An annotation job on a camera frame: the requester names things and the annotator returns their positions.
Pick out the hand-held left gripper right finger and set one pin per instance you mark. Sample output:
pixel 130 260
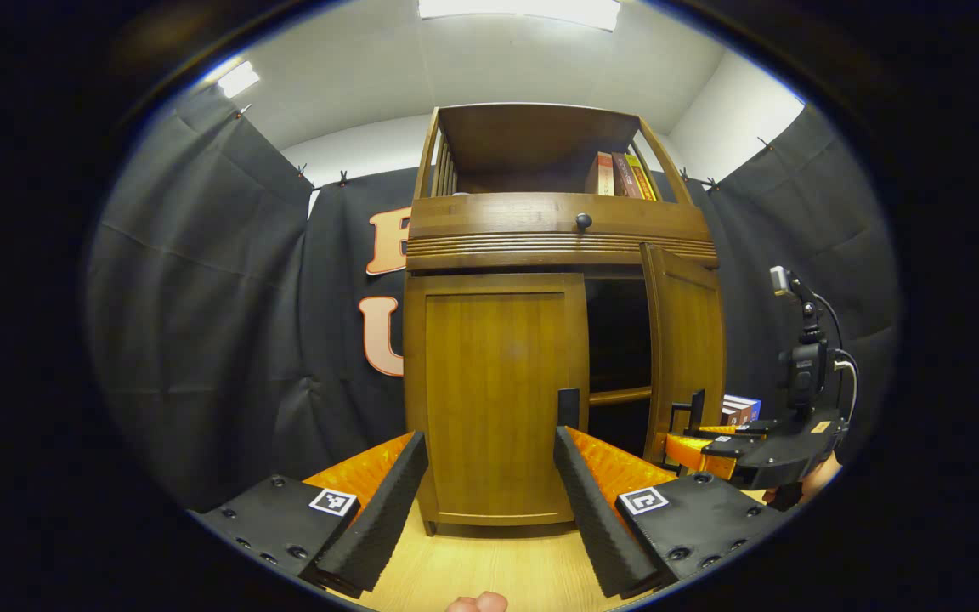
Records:
pixel 591 518

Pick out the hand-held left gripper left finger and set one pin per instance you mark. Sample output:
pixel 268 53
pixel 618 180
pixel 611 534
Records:
pixel 387 510

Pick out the ceiling light panel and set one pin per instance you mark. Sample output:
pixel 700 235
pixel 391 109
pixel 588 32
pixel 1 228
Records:
pixel 519 8
pixel 238 79

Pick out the black backdrop cloth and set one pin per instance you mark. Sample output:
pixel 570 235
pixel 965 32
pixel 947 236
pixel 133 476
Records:
pixel 200 340

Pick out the yellow book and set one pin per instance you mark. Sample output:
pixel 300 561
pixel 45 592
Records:
pixel 644 180

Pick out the wooden drawer with black knob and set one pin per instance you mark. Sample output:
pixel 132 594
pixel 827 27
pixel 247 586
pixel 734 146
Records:
pixel 498 219

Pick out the blue white book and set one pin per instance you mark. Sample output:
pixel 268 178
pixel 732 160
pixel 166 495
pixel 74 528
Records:
pixel 746 402

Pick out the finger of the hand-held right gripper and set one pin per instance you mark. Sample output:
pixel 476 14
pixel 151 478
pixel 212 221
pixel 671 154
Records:
pixel 689 452
pixel 723 428

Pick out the wooden double-door shoe cabinet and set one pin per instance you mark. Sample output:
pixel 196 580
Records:
pixel 540 127

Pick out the wooden shoe cabinet door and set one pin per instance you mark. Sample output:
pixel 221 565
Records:
pixel 693 340
pixel 489 382

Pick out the dark red book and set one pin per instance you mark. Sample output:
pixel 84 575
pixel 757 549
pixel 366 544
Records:
pixel 625 176

